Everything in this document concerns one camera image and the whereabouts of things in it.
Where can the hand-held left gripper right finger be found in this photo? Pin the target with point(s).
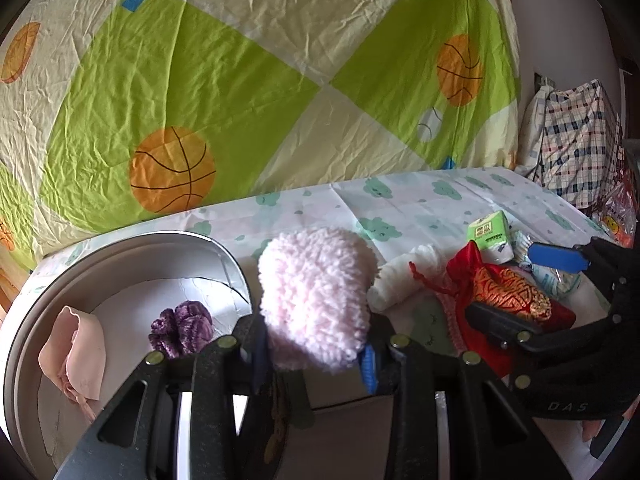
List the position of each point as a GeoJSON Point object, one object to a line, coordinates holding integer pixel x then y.
{"type": "Point", "coordinates": [369, 370]}

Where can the basketball print bedsheet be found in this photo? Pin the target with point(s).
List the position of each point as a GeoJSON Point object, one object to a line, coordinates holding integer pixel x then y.
{"type": "Point", "coordinates": [250, 60]}

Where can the white towel pink edging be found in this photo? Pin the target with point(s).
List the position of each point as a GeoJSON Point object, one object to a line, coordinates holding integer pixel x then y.
{"type": "Point", "coordinates": [400, 280]}

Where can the orange plastic bag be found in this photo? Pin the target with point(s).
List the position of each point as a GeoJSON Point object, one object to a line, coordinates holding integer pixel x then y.
{"type": "Point", "coordinates": [615, 220]}

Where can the green tissue packet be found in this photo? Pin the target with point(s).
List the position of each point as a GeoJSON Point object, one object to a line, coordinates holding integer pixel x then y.
{"type": "Point", "coordinates": [487, 232]}

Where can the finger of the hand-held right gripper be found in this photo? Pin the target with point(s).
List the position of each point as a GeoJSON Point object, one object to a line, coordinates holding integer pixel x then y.
{"type": "Point", "coordinates": [500, 322]}
{"type": "Point", "coordinates": [557, 256]}

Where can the red brocade pouch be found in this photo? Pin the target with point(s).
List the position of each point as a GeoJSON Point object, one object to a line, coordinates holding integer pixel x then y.
{"type": "Point", "coordinates": [500, 280]}

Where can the dark cloth with yellow print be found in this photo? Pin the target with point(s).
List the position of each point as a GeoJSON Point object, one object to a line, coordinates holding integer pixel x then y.
{"type": "Point", "coordinates": [280, 425]}

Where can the purple velvet scrunchie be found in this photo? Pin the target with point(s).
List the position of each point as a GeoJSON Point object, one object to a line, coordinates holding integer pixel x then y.
{"type": "Point", "coordinates": [182, 327]}

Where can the plaid cloth bundle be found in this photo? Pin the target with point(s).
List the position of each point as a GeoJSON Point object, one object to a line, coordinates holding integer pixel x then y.
{"type": "Point", "coordinates": [575, 150]}

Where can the round metal tin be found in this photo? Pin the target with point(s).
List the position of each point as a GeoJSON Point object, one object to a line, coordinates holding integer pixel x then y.
{"type": "Point", "coordinates": [125, 255]}

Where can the clear plastic packet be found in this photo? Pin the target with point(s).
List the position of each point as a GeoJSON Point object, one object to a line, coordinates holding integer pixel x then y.
{"type": "Point", "coordinates": [557, 285]}

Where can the pink fluffy plush pad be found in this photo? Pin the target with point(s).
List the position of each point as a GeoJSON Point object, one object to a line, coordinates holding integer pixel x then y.
{"type": "Point", "coordinates": [315, 290]}

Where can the pale pink cloth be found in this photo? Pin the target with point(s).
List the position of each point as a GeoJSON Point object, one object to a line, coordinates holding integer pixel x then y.
{"type": "Point", "coordinates": [75, 355]}

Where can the person's right hand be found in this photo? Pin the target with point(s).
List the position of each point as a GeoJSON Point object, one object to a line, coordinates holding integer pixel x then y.
{"type": "Point", "coordinates": [592, 430]}

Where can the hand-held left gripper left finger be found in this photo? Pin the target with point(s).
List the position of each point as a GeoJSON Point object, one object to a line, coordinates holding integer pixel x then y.
{"type": "Point", "coordinates": [259, 360]}

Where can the small clear wrapped packet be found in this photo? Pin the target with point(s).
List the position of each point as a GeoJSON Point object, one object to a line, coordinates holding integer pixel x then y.
{"type": "Point", "coordinates": [522, 250]}

